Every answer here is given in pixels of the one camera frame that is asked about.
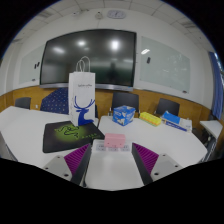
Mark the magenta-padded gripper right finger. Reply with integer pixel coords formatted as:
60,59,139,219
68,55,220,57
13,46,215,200
131,142,184,186

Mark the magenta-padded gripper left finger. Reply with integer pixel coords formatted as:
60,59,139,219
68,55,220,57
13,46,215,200
42,143,93,187

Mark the black mouse pad green logo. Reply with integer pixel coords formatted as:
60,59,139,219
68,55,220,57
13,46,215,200
42,120,106,154

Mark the yellow box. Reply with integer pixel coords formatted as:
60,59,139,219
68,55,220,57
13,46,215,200
138,111,162,127

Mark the blue notebook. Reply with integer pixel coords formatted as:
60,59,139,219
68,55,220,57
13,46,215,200
162,110,181,125

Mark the white and blue box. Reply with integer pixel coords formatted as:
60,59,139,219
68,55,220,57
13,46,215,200
160,118,193,133

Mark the blue tissue box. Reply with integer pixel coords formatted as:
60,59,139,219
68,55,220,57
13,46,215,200
112,105,137,127

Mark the group of black chairs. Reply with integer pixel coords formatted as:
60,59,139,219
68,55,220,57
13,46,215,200
14,90,181,118

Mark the white paper bag blue deer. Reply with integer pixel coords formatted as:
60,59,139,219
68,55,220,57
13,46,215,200
68,55,97,127

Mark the small white side table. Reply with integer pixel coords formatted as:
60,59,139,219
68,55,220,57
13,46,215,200
199,119,224,141

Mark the large glass whiteboard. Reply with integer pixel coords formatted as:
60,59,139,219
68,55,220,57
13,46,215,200
138,35,192,94

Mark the small glass whiteboard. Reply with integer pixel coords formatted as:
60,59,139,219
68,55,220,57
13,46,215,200
18,44,46,86

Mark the large black wall screen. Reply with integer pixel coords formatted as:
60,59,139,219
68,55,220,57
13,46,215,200
39,28,138,92

